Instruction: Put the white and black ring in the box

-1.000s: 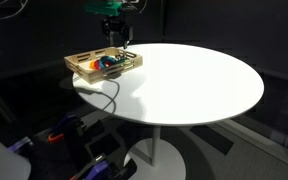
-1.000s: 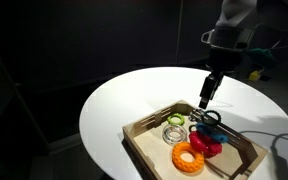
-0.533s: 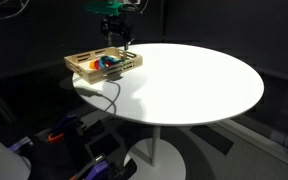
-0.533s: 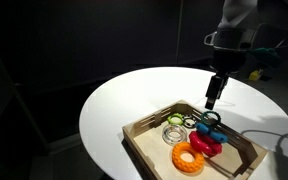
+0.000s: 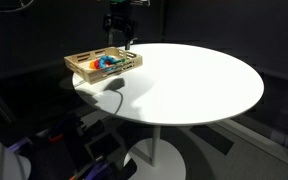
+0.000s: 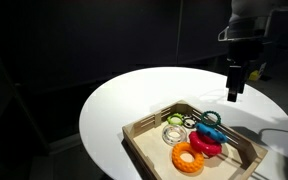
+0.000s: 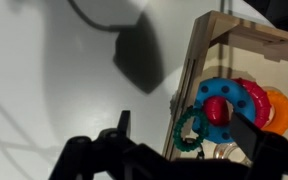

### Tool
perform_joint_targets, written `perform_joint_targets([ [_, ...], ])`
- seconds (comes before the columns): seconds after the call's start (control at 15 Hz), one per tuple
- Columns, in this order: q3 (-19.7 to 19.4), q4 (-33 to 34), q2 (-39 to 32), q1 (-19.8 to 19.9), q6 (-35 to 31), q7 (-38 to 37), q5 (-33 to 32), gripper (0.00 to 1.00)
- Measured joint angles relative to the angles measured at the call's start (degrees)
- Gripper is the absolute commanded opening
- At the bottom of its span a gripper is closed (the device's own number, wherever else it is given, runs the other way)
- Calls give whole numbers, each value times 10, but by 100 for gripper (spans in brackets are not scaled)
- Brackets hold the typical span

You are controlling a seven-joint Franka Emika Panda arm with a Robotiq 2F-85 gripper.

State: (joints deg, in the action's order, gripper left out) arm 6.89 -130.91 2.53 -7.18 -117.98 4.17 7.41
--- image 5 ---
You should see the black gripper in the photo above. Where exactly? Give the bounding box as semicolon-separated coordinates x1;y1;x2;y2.
102;3;136;51

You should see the slatted wooden box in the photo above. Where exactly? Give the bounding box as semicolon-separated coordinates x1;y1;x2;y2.
63;45;144;85

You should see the black mounting plate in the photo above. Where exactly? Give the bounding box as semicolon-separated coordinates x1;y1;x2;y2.
83;131;122;160

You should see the white rounded lamp shade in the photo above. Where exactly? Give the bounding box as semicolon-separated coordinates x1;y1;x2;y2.
0;127;32;180

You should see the green ring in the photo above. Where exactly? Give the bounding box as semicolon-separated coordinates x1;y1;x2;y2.
111;58;127;66

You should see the blue ring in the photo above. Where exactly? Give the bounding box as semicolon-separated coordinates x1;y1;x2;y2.
99;55;117;68

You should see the red ring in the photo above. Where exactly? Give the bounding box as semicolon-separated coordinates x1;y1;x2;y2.
93;58;104;70

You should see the purple clamp with orange handle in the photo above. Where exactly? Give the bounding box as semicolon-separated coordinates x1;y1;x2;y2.
45;113;105;144
68;154;138;180
6;137;34;155

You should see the white table pedestal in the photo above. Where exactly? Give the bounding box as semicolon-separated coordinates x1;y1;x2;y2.
123;124;187;180

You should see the black hanging background cable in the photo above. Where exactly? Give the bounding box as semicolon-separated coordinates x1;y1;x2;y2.
0;0;36;14

